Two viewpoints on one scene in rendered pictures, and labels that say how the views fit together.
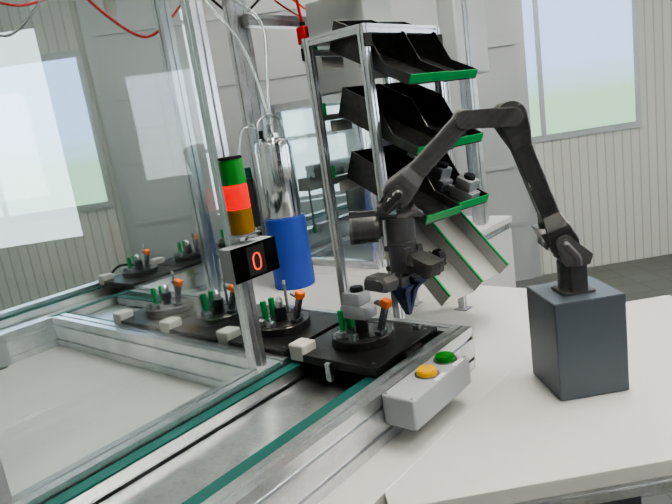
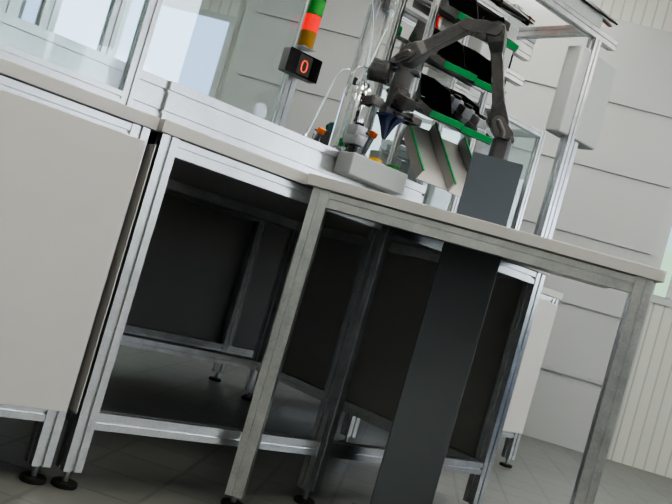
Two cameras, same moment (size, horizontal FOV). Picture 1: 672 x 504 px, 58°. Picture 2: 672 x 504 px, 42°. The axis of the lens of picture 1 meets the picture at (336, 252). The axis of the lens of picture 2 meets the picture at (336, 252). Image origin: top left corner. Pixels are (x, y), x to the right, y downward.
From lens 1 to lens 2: 1.66 m
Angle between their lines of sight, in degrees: 17
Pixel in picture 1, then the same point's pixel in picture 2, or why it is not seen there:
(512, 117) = (494, 29)
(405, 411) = (347, 159)
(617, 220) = not seen: outside the picture
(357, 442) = (310, 160)
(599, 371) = (487, 211)
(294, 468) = (269, 127)
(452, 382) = (388, 175)
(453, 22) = (570, 84)
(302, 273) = not seen: hidden behind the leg
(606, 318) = (504, 176)
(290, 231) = not seen: hidden behind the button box
